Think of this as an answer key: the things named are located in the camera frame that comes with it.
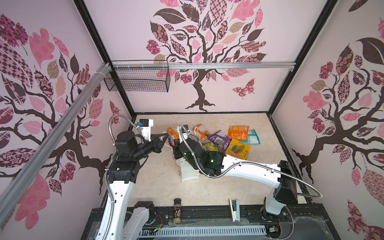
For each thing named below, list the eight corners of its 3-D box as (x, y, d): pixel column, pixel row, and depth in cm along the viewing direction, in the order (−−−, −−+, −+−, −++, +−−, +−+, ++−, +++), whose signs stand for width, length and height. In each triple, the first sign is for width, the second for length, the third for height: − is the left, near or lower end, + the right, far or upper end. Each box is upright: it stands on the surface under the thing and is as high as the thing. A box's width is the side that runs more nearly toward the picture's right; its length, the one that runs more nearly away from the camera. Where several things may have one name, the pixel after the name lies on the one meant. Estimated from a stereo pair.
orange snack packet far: (229, 142, 104) (230, 138, 101) (227, 129, 112) (228, 125, 108) (250, 141, 104) (252, 138, 101) (246, 129, 112) (248, 125, 108)
